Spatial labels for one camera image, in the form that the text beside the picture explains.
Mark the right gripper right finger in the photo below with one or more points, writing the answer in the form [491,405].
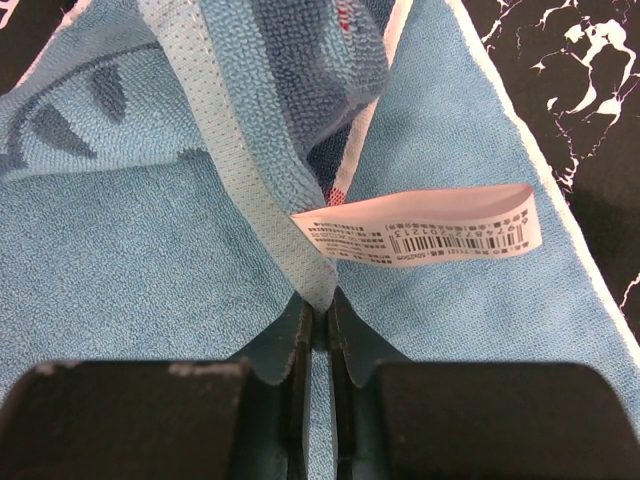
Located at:
[395,418]

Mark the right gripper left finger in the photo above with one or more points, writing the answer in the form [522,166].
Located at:
[245,417]

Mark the white barcode care label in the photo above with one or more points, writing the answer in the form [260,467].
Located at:
[421,227]

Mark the black marble pattern mat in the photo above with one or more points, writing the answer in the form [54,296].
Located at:
[571,70]

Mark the blue beige patterned towel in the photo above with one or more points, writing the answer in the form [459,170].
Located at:
[154,152]

